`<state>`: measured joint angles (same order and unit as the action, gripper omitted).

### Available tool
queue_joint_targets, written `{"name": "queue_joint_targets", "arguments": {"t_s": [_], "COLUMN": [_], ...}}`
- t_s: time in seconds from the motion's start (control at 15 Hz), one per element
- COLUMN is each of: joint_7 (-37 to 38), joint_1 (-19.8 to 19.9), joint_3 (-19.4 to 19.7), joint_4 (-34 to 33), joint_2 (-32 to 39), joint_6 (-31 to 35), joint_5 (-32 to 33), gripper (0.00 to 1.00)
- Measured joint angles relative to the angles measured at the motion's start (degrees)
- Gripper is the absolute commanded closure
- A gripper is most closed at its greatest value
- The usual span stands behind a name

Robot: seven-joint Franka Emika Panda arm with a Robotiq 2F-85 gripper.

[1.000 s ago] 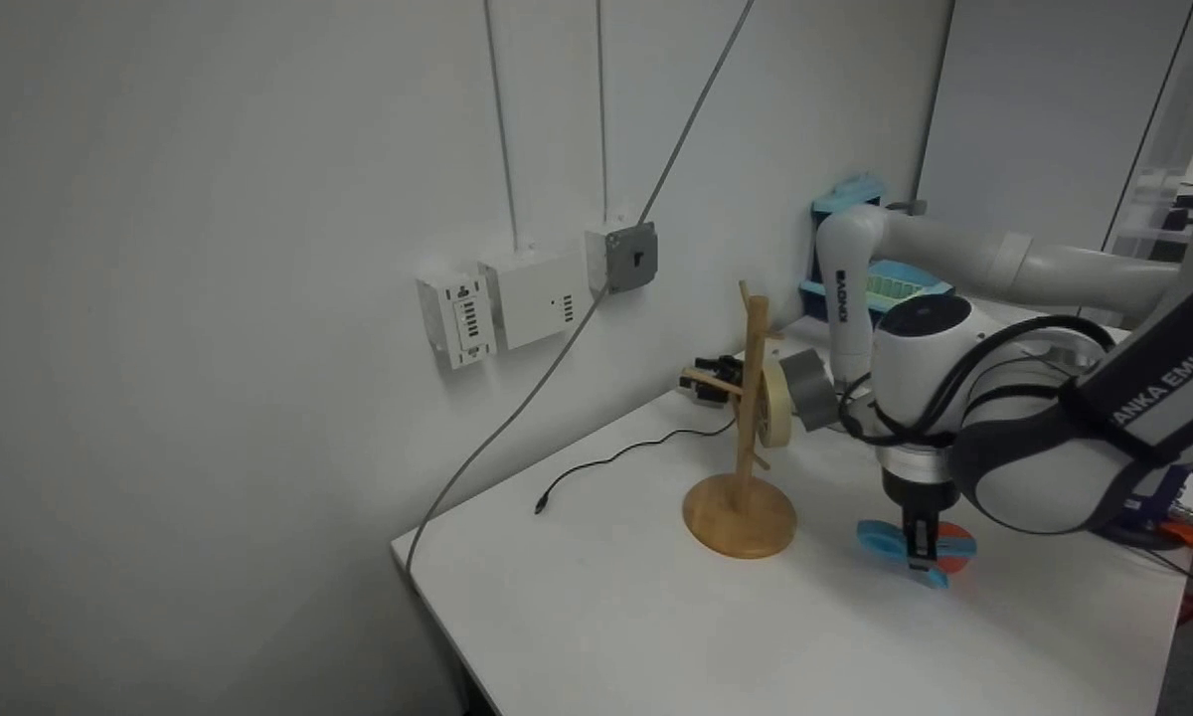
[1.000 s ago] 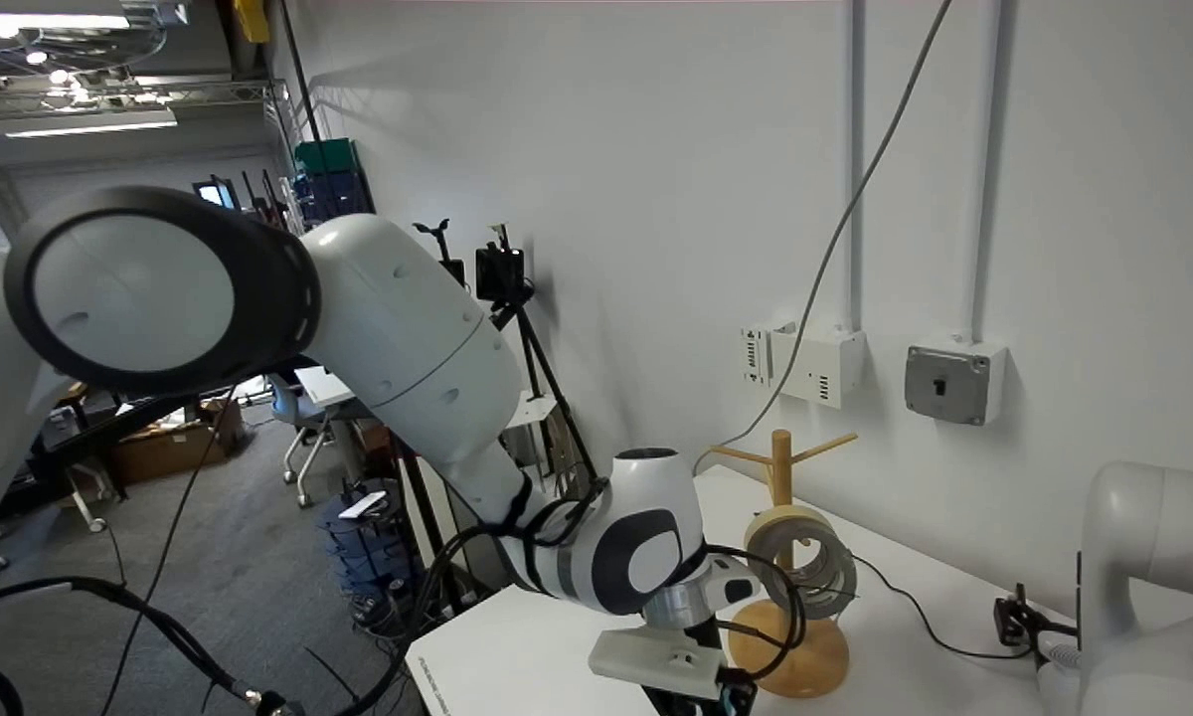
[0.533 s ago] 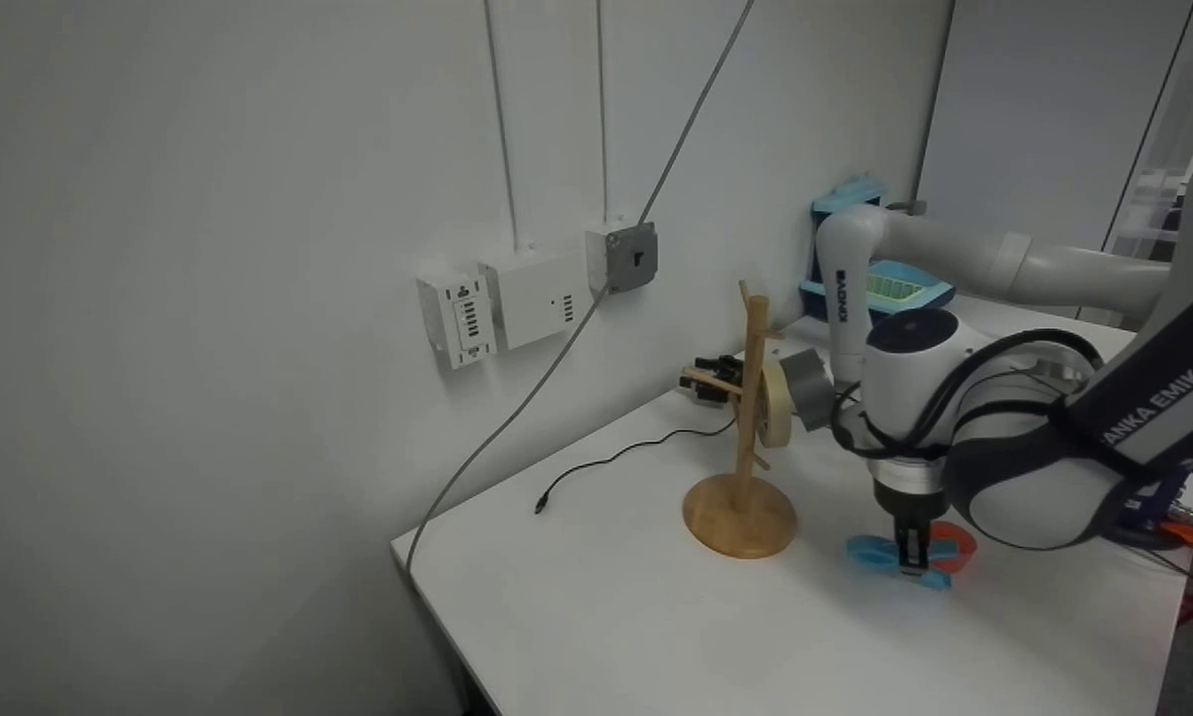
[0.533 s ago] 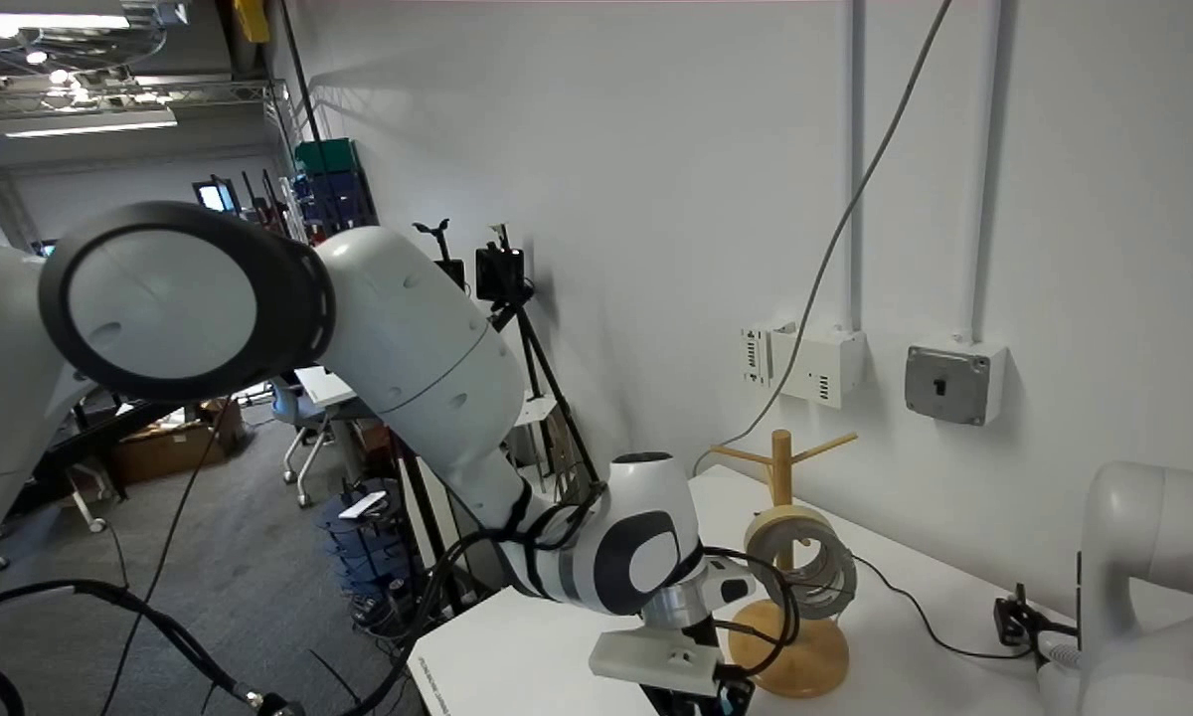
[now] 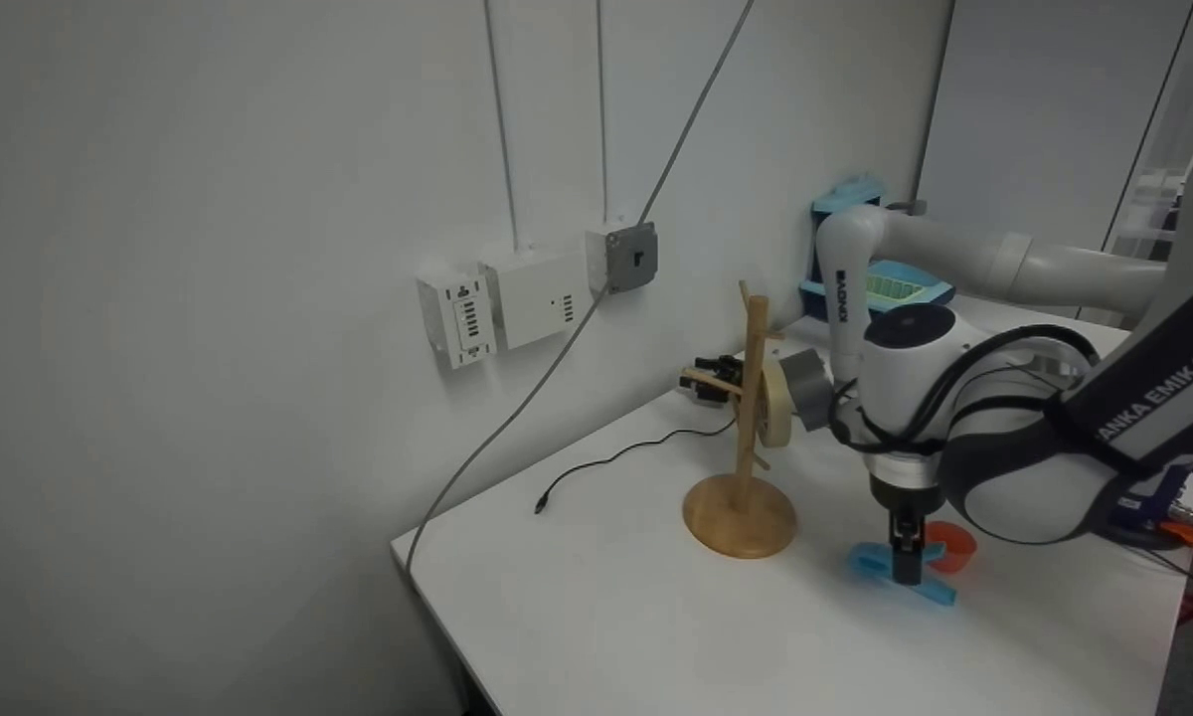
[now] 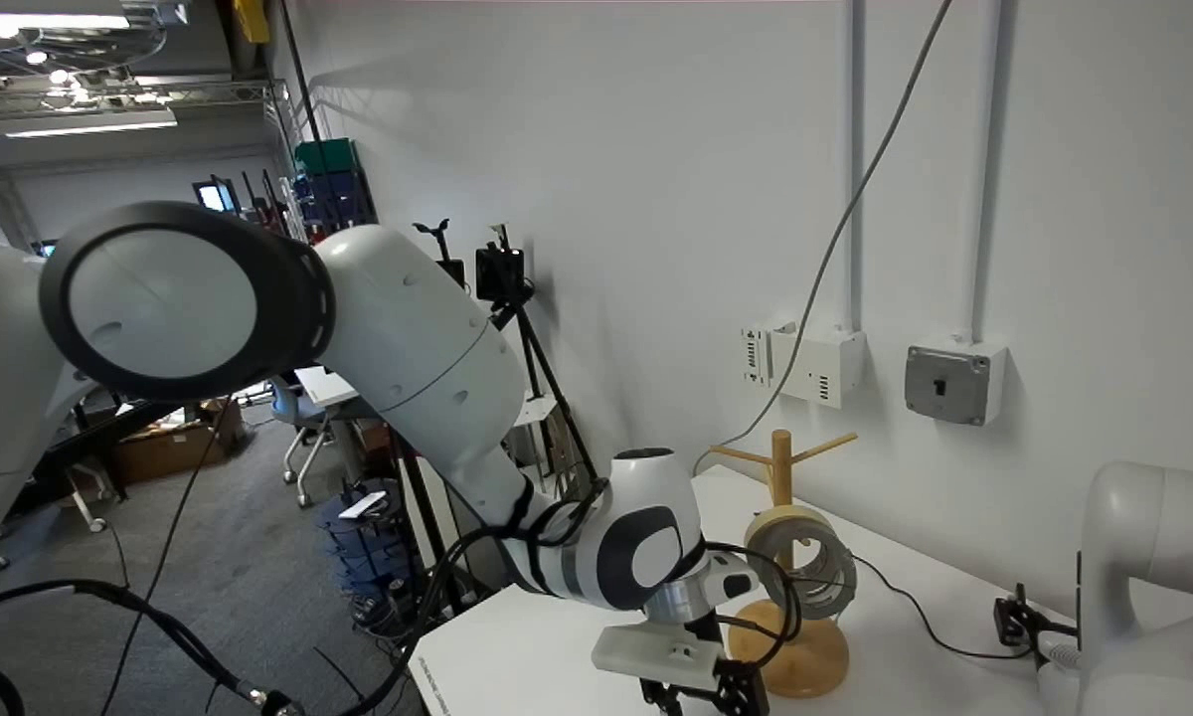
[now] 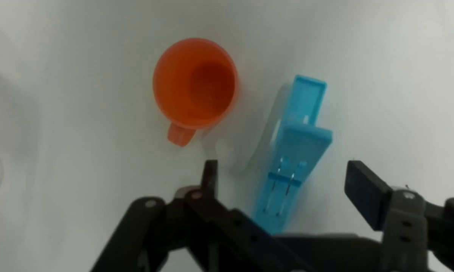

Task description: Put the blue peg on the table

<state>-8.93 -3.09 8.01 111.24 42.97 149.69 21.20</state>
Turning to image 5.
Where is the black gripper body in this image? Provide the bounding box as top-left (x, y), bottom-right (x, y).
top-left (870, 477), bottom-right (945, 535)

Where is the dark blue arm base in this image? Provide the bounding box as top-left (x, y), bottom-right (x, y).
top-left (1107, 454), bottom-right (1193, 551)

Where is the wooden peg stand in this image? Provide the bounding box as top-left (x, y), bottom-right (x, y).
top-left (679, 280), bottom-right (803, 562)

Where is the orange plastic cup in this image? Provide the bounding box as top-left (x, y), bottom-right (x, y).
top-left (923, 516), bottom-right (984, 577)

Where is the cream masking tape roll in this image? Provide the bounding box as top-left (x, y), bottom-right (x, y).
top-left (757, 357), bottom-right (796, 454)

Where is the black clamp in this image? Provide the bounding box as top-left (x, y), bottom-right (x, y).
top-left (675, 349), bottom-right (749, 405)

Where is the light blue container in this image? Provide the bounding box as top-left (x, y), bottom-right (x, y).
top-left (809, 173), bottom-right (890, 226)

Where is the dark vertical pole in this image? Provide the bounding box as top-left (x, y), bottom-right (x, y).
top-left (902, 0), bottom-right (957, 221)
top-left (1102, 0), bottom-right (1193, 254)

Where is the grey duct tape roll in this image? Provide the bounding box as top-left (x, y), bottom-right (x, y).
top-left (777, 348), bottom-right (842, 429)

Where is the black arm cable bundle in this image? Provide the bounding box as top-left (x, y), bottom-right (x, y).
top-left (826, 322), bottom-right (1107, 503)

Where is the thin black cable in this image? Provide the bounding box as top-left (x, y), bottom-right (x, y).
top-left (533, 416), bottom-right (749, 516)

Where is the grey wall socket box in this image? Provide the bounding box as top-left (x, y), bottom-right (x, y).
top-left (586, 221), bottom-right (666, 298)

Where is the plain white wall box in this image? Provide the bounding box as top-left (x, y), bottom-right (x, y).
top-left (477, 249), bottom-right (587, 355)

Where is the grey wall cable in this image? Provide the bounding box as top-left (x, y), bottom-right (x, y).
top-left (399, 0), bottom-right (765, 577)

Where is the white labelled wall box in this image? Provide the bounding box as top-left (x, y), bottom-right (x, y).
top-left (415, 254), bottom-right (499, 373)

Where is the white wall conduit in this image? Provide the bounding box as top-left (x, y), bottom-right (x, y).
top-left (593, 0), bottom-right (617, 233)
top-left (477, 0), bottom-right (524, 259)

